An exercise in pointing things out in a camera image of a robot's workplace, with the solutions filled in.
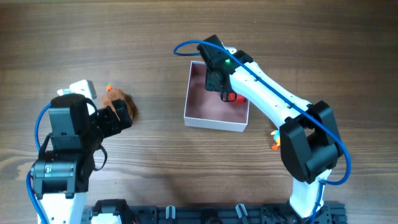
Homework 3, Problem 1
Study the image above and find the red toy truck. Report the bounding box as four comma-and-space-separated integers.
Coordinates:
228, 93, 246, 105

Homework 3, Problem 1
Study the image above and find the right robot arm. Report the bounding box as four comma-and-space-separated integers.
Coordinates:
197, 35, 351, 222

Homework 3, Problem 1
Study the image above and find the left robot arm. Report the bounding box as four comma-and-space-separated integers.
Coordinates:
26, 93, 132, 223

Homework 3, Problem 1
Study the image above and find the blue cable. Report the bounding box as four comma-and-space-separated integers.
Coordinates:
173, 39, 352, 224
25, 101, 52, 224

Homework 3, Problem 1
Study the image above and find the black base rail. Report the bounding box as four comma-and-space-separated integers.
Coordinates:
81, 198, 348, 224

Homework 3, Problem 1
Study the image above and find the brown plush toy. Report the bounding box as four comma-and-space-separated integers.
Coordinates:
101, 85, 137, 119

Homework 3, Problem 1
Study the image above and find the yellow toy duck blue hat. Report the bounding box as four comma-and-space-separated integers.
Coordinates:
271, 130, 280, 151

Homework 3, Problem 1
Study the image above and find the blue left cable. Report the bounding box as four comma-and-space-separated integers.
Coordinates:
25, 101, 52, 224

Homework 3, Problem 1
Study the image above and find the white box pink interior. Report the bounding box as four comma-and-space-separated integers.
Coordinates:
183, 61, 250, 132

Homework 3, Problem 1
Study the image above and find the blue right cable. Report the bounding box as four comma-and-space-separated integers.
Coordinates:
173, 39, 352, 224

